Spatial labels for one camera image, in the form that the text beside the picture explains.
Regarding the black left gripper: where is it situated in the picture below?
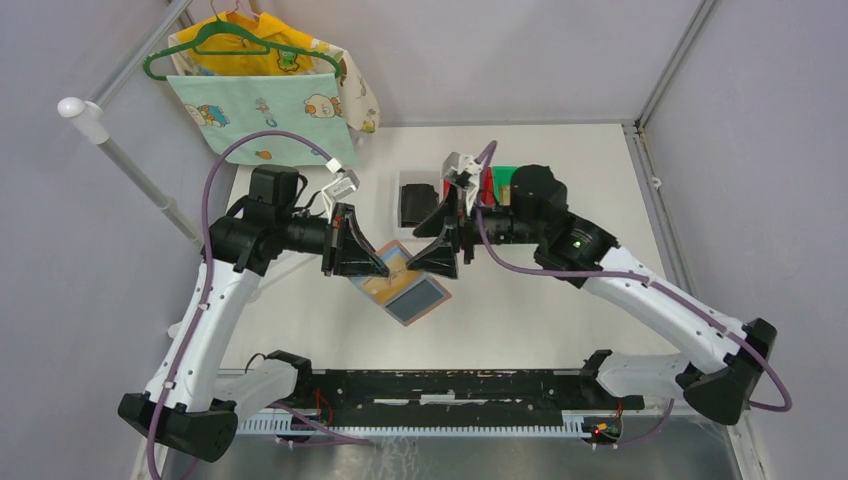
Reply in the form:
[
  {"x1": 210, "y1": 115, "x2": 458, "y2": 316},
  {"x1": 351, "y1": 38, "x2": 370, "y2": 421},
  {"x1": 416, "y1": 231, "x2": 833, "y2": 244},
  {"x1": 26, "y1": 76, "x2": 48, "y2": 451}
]
[{"x1": 277, "y1": 202, "x2": 389, "y2": 277}]

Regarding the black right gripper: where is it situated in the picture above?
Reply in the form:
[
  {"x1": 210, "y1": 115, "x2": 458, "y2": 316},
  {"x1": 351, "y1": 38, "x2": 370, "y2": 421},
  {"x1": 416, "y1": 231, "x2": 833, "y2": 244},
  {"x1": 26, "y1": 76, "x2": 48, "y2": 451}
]
[{"x1": 406, "y1": 181, "x2": 543, "y2": 279}]

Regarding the gold credit card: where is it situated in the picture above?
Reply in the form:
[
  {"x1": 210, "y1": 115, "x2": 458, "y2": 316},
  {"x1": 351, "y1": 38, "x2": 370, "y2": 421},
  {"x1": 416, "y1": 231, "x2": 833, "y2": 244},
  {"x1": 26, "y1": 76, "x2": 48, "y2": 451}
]
[{"x1": 351, "y1": 240, "x2": 423, "y2": 306}]

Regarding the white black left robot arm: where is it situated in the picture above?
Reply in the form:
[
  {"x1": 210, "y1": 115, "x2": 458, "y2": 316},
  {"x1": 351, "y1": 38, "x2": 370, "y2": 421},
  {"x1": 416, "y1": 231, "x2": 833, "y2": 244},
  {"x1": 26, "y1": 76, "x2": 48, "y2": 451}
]
[{"x1": 118, "y1": 165, "x2": 389, "y2": 462}]

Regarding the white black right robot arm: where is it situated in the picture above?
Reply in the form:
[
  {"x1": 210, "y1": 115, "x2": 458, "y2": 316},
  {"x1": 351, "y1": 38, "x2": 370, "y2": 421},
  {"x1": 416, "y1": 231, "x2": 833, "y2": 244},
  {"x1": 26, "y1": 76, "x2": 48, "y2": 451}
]
[{"x1": 407, "y1": 165, "x2": 777, "y2": 425}]

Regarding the white plastic bin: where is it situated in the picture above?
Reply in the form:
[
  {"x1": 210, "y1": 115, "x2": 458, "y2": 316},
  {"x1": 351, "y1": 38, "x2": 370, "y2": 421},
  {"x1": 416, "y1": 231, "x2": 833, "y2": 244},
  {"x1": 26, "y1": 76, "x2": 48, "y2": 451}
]
[{"x1": 392, "y1": 169, "x2": 443, "y2": 241}]

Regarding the red plastic bin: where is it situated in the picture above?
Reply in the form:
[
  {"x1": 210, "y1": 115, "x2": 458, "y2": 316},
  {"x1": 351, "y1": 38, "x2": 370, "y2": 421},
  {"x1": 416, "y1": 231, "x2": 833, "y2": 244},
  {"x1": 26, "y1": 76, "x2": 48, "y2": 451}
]
[{"x1": 442, "y1": 166, "x2": 496, "y2": 207}]

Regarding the green plastic bin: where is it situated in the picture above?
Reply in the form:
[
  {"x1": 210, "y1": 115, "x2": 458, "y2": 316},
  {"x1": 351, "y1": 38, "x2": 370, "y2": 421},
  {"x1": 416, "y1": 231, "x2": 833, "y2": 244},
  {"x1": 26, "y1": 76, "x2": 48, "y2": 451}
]
[{"x1": 491, "y1": 166, "x2": 518, "y2": 206}]

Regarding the mint cartoon print cloth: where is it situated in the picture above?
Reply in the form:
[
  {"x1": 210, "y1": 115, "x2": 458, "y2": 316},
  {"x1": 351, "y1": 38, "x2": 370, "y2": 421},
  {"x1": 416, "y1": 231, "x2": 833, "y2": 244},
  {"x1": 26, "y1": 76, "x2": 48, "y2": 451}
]
[{"x1": 167, "y1": 74, "x2": 357, "y2": 167}]

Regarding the yellow child shirt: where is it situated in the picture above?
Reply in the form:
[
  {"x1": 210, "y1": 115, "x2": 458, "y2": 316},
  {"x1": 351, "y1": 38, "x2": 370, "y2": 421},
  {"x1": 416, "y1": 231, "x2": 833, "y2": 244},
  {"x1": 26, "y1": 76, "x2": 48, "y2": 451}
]
[{"x1": 171, "y1": 12, "x2": 335, "y2": 76}]

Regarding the green clothes hanger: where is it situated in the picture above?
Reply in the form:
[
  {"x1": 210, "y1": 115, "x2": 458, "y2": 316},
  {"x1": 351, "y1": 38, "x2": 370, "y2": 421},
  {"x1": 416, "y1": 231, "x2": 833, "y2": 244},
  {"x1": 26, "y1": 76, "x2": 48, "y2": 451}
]
[{"x1": 142, "y1": 15, "x2": 344, "y2": 82}]

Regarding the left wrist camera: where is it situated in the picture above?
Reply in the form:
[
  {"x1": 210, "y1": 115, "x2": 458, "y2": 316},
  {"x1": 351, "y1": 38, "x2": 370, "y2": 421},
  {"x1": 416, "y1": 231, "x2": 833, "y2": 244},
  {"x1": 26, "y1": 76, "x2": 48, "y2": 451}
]
[{"x1": 320, "y1": 170, "x2": 360, "y2": 216}]

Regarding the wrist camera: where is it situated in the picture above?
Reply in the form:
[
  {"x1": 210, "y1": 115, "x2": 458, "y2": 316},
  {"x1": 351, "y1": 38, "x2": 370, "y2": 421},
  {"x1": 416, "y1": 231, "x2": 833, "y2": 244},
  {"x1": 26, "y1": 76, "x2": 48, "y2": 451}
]
[
  {"x1": 441, "y1": 152, "x2": 485, "y2": 215},
  {"x1": 320, "y1": 170, "x2": 360, "y2": 216}
]

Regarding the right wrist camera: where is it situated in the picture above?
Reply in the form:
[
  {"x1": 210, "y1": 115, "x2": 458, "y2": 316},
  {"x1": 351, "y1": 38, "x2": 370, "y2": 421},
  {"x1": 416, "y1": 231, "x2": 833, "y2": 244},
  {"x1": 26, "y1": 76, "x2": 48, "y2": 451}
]
[{"x1": 441, "y1": 152, "x2": 485, "y2": 215}]

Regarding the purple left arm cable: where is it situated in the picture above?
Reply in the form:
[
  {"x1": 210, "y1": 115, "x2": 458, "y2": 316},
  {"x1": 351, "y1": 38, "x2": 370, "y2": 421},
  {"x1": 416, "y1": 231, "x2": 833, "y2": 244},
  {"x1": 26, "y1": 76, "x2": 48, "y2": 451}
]
[{"x1": 145, "y1": 129, "x2": 342, "y2": 480}]

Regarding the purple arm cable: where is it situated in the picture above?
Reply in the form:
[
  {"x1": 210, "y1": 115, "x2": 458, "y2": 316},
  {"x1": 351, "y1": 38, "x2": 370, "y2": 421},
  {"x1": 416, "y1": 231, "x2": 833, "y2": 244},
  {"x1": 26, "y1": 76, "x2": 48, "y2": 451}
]
[
  {"x1": 474, "y1": 139, "x2": 794, "y2": 413},
  {"x1": 145, "y1": 129, "x2": 342, "y2": 480}
]

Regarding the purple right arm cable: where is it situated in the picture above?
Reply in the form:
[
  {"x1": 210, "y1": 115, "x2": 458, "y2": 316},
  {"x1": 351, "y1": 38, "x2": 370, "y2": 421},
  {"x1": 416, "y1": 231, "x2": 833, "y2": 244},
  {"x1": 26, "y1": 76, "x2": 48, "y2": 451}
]
[{"x1": 474, "y1": 139, "x2": 794, "y2": 413}]

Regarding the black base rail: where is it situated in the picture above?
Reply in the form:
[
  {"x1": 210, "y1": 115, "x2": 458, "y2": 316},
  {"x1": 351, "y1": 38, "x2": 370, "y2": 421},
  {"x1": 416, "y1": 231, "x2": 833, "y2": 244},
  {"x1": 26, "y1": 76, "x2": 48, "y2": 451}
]
[{"x1": 284, "y1": 369, "x2": 645, "y2": 427}]

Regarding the white cable duct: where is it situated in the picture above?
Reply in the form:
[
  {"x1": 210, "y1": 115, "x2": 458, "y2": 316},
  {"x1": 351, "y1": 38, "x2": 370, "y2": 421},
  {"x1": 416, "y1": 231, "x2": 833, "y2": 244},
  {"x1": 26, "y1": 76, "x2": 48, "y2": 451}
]
[{"x1": 236, "y1": 409, "x2": 604, "y2": 440}]

